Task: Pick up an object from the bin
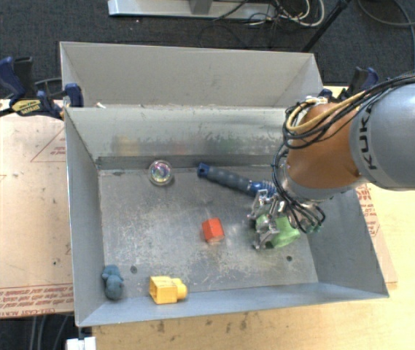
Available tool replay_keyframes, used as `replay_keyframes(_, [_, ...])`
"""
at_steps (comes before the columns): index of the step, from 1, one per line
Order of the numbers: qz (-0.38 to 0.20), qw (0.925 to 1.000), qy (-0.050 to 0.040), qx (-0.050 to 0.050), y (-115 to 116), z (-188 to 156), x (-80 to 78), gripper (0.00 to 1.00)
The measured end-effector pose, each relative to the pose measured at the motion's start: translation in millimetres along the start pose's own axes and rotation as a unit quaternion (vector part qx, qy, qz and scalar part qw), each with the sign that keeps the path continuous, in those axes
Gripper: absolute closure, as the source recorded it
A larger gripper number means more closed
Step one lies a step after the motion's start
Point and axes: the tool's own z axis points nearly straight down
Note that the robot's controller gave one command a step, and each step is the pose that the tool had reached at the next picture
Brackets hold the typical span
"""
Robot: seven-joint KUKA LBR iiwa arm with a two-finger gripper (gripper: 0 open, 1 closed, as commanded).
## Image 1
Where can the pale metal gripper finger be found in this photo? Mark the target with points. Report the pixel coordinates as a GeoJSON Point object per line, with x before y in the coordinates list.
{"type": "Point", "coordinates": [262, 219]}
{"type": "Point", "coordinates": [265, 240]}

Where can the light green block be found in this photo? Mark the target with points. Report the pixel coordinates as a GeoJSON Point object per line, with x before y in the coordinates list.
{"type": "Point", "coordinates": [287, 233]}

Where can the red-orange block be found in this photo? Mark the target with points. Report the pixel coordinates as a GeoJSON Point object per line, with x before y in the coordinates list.
{"type": "Point", "coordinates": [212, 230]}

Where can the grey metal bin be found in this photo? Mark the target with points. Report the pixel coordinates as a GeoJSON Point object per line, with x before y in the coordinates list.
{"type": "Point", "coordinates": [178, 217]}

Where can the clear glass ball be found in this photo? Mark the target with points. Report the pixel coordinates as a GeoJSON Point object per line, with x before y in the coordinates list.
{"type": "Point", "coordinates": [160, 173]}

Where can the yellow toy block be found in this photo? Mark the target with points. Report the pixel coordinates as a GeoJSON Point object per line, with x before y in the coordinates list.
{"type": "Point", "coordinates": [163, 289]}

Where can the blue-grey toy animal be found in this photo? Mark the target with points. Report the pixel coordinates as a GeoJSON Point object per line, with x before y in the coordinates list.
{"type": "Point", "coordinates": [113, 283]}

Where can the brown cardboard board, red print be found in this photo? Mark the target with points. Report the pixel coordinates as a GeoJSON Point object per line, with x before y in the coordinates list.
{"type": "Point", "coordinates": [32, 210]}

